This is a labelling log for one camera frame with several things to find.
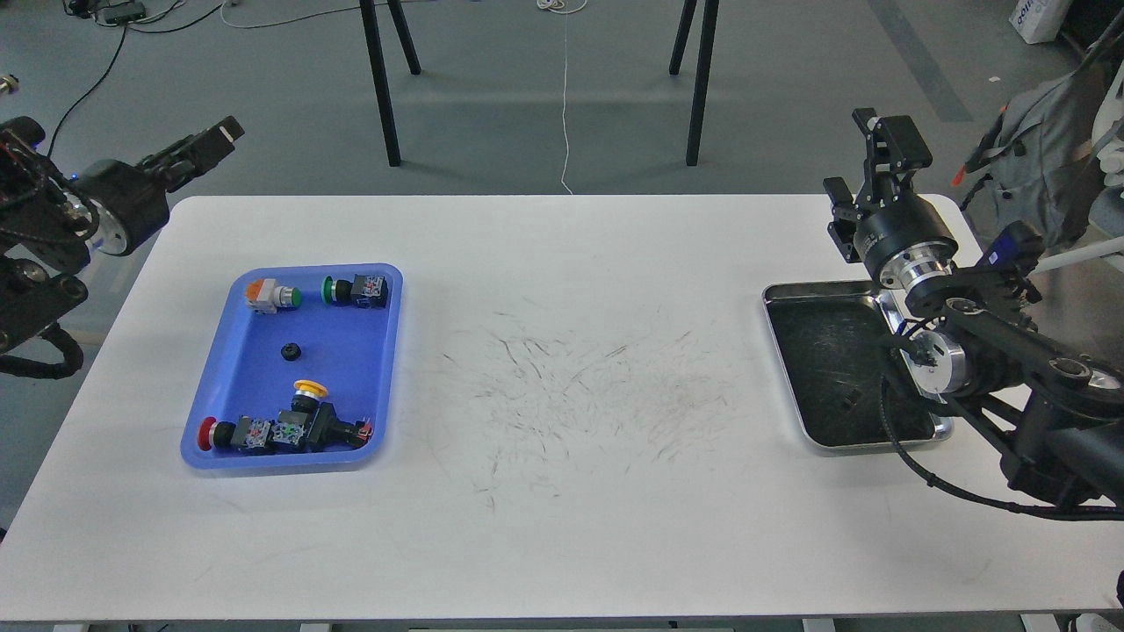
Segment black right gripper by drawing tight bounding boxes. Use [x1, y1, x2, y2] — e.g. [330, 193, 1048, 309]
[823, 108, 958, 291]

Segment orange white push button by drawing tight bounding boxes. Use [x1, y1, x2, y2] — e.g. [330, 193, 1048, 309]
[242, 277, 303, 313]

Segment yellow push button switch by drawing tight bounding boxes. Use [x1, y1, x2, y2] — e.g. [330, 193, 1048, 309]
[271, 380, 372, 452]

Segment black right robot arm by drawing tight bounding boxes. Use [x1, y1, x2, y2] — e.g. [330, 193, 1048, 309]
[824, 108, 1123, 521]

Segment black floor cable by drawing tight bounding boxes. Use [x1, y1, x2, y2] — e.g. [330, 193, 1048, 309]
[0, 0, 225, 168]

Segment red push button switch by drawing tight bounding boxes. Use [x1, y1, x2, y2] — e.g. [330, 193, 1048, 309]
[196, 415, 272, 455]

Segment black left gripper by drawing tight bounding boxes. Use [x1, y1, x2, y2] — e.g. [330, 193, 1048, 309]
[74, 116, 244, 258]

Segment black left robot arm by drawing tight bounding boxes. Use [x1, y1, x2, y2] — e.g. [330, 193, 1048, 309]
[1, 116, 244, 379]

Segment white box on floor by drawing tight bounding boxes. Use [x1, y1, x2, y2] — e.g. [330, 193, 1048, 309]
[1008, 0, 1073, 45]

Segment silver metal tray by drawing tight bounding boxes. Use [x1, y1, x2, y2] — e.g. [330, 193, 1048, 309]
[762, 281, 953, 455]

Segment blue plastic tray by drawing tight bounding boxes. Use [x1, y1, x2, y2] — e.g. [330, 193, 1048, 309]
[180, 262, 404, 475]

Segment black right stand legs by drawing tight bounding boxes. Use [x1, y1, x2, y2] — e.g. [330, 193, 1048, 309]
[667, 0, 720, 168]

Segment black stand legs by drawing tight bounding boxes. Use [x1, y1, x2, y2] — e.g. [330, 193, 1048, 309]
[667, 0, 720, 168]
[359, 1, 422, 168]

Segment white hanging cord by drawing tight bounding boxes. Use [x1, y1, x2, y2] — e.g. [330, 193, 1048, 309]
[536, 0, 589, 197]

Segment black left stand legs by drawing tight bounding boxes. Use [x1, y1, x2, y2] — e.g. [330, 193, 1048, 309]
[359, 1, 422, 168]

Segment green push button switch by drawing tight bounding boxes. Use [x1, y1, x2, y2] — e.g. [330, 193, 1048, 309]
[321, 276, 391, 309]

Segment grey backpack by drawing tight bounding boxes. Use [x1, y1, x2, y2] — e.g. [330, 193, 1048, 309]
[953, 61, 1121, 249]

